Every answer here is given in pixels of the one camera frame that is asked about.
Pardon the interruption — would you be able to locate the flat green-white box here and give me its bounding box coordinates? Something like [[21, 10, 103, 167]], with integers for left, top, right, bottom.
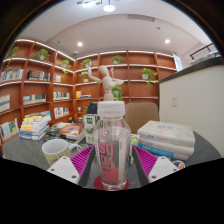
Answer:
[[129, 133, 141, 149]]

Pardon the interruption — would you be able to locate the clear bottle with red label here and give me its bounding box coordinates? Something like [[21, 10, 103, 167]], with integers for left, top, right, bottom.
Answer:
[[93, 100, 132, 191]]

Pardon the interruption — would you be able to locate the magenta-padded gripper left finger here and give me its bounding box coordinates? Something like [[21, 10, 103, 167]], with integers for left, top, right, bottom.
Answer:
[[46, 144, 96, 186]]

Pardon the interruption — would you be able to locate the branched ceiling lamp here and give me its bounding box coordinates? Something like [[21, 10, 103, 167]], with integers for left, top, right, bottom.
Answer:
[[76, 0, 118, 13]]

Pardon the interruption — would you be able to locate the ceiling air vent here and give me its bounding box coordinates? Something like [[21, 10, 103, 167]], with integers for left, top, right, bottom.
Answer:
[[126, 13, 156, 23]]

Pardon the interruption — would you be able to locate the dark blue jacket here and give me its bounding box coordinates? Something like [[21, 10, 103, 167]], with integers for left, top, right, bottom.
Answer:
[[84, 102, 99, 116]]

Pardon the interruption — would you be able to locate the orange-white round badge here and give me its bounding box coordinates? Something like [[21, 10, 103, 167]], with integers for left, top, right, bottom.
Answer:
[[173, 159, 186, 170]]

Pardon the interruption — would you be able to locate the stack of colourful books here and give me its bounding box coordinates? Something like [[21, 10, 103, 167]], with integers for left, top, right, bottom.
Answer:
[[18, 110, 52, 141]]

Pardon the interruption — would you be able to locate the stack of dark books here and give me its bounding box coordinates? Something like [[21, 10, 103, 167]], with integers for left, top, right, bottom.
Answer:
[[44, 122, 86, 141]]

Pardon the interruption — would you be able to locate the white mug with yellow print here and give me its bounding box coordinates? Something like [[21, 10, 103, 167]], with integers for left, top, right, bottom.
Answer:
[[41, 138, 83, 167]]

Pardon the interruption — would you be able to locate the tall green-white carton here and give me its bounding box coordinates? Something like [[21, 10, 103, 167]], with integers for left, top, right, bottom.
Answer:
[[83, 113, 98, 145]]

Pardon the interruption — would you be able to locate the wooden artist mannequin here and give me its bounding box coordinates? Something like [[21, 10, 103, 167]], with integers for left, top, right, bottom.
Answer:
[[87, 64, 125, 103]]

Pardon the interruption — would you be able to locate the stack of white books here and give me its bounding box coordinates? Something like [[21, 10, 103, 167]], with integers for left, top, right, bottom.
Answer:
[[136, 119, 196, 161]]

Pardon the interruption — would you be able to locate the red-brown wooden shelf unit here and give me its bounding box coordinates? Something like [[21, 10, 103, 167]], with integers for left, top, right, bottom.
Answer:
[[0, 38, 178, 141]]

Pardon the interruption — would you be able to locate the tan upholstered chair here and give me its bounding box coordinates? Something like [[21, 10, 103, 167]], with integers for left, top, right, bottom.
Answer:
[[124, 101, 160, 134]]

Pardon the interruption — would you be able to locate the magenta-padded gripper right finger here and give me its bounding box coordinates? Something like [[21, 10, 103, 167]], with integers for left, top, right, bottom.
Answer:
[[131, 144, 180, 186]]

